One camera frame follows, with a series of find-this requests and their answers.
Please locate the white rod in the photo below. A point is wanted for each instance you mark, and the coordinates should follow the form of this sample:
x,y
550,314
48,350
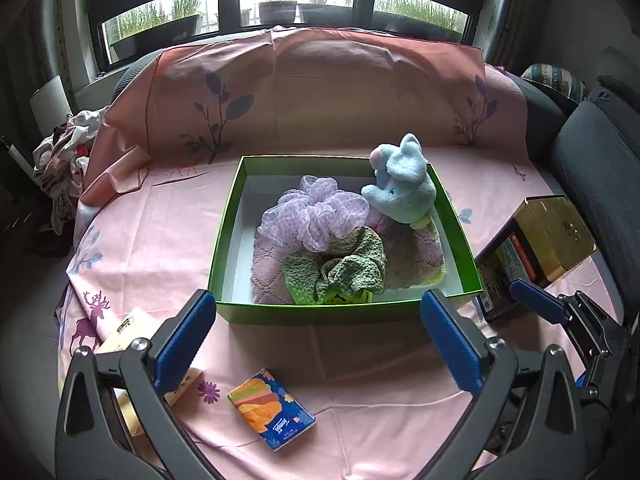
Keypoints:
x,y
17,155

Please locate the long planter with grass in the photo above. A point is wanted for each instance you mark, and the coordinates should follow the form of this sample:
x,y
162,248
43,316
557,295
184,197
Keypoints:
x,y
150,27
415,15

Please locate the striped cushion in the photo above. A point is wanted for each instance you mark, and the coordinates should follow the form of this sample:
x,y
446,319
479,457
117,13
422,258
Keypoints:
x,y
555,80

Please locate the white board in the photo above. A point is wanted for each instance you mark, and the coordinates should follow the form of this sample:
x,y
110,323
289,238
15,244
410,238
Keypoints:
x,y
50,100

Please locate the grey sofa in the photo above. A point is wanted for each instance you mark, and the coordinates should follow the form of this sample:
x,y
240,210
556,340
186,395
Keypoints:
x,y
600,160

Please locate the pile of clothes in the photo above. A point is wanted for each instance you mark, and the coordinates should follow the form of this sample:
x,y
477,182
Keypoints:
x,y
65,160

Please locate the quilted plush towel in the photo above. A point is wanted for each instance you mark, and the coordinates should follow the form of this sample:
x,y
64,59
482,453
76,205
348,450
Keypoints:
x,y
415,255

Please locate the dark tin with gold lid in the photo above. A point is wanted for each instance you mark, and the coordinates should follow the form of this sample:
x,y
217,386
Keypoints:
x,y
545,230

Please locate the green cardboard box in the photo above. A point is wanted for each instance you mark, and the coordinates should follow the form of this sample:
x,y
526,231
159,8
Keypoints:
x,y
225,270

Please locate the purple mesh scrunchie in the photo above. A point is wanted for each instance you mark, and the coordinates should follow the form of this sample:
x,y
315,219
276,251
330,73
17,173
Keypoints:
x,y
315,210

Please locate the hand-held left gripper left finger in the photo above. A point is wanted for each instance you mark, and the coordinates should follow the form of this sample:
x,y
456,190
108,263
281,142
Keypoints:
x,y
182,340

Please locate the large yellow tissue pack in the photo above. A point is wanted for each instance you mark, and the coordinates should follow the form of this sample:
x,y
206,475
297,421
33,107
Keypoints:
x,y
127,332

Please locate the green knitted cloth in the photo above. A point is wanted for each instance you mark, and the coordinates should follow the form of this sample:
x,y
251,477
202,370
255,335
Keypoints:
x,y
360,260

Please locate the pink printed bedsheet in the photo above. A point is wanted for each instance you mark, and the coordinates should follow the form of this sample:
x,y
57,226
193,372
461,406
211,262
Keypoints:
x,y
325,110

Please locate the blue plush toy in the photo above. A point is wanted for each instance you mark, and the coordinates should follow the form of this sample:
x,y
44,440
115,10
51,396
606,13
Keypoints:
x,y
405,185

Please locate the red white knitted cloth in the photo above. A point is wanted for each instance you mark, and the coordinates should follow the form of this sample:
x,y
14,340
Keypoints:
x,y
378,231

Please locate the orange blue tissue packet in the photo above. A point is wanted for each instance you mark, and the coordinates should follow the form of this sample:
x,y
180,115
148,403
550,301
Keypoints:
x,y
270,407

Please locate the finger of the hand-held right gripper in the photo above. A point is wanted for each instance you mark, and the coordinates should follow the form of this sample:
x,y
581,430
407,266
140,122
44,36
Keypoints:
x,y
597,377
537,299

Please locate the dark plant pot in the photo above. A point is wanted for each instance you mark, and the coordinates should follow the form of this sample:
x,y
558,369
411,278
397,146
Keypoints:
x,y
325,12

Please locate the yellow sunflower tissue packet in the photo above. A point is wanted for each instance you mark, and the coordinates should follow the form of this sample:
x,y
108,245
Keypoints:
x,y
350,298

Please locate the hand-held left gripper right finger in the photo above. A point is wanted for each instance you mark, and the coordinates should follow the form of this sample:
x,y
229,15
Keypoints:
x,y
452,340

